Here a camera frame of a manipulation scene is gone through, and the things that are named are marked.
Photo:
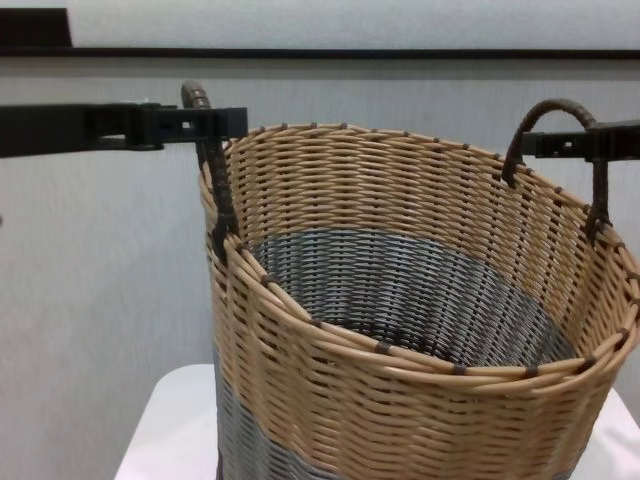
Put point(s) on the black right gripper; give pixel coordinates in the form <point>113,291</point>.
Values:
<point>629,140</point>

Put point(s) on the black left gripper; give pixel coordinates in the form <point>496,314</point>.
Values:
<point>60,125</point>

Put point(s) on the tan grey woven laundry basket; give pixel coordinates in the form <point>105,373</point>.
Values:
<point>400,380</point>

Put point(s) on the white foam board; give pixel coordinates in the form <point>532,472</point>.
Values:
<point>350,20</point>

